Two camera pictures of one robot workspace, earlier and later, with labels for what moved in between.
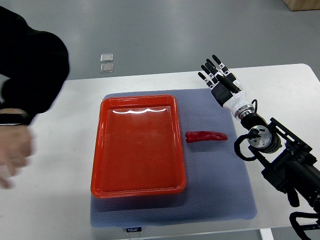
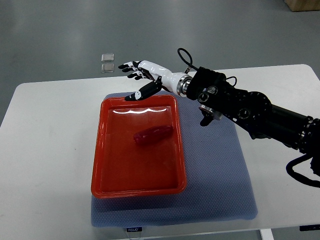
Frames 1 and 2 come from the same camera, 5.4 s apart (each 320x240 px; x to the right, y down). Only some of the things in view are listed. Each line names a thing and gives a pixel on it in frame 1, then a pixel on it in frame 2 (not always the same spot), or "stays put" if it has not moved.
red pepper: x=192 y=136 to x=153 y=134
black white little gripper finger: x=208 y=83 to x=140 y=77
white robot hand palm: x=238 y=100 to x=169 y=80
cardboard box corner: x=302 y=5 stays put
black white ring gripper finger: x=211 y=75 to x=137 y=74
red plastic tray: x=138 y=149 stays put
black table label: x=134 y=229 stays put
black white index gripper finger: x=223 y=67 to x=132 y=63
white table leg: x=266 y=234 stays put
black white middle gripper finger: x=219 y=74 to x=126 y=68
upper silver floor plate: x=107 y=57 stays put
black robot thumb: x=229 y=84 to x=147 y=90
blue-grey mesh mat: x=217 y=188 stays put
